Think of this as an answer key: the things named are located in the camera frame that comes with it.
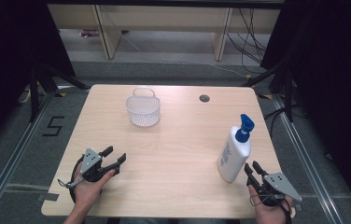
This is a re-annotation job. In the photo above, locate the black metal stand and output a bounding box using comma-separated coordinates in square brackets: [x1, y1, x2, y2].
[241, 59, 297, 123]
[28, 60, 91, 123]

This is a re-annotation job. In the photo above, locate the white perforated plastic basket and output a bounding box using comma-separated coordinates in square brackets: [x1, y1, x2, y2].
[125, 87, 161, 128]

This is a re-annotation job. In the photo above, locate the white bottle with blue pump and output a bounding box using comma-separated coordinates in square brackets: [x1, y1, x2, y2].
[217, 113, 256, 184]

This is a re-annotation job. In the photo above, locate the pink thing on floor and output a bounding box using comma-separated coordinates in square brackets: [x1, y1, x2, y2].
[78, 29, 101, 39]

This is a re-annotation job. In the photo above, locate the grey tape strip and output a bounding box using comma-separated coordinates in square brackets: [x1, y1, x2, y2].
[36, 192, 61, 203]

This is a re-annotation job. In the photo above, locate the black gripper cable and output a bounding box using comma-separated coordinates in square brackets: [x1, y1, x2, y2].
[68, 154, 86, 203]
[279, 197, 293, 224]

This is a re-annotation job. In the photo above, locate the black floor cable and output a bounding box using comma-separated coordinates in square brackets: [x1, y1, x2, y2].
[262, 105, 302, 138]

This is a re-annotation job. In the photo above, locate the beige desk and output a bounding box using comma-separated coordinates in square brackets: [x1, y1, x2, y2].
[47, 3, 282, 62]

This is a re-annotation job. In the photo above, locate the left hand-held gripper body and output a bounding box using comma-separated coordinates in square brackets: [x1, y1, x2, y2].
[79, 147, 110, 184]

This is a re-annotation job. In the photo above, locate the black curtain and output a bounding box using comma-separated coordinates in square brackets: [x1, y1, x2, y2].
[260, 0, 351, 222]
[0, 0, 77, 155]

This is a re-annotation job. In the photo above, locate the bundle of black cables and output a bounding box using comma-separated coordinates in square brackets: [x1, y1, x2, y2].
[225, 7, 269, 75]

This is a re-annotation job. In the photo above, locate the person's left hand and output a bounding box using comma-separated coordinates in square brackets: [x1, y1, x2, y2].
[70, 168, 117, 213]

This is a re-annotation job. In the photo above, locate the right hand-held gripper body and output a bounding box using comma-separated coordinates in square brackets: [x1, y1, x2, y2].
[250, 172, 303, 208]

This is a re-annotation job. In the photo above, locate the aluminium floor rail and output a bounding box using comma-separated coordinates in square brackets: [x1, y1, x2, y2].
[271, 93, 345, 224]
[0, 92, 57, 224]

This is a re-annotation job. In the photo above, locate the person's right hand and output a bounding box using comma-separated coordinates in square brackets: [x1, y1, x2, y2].
[247, 185, 297, 224]

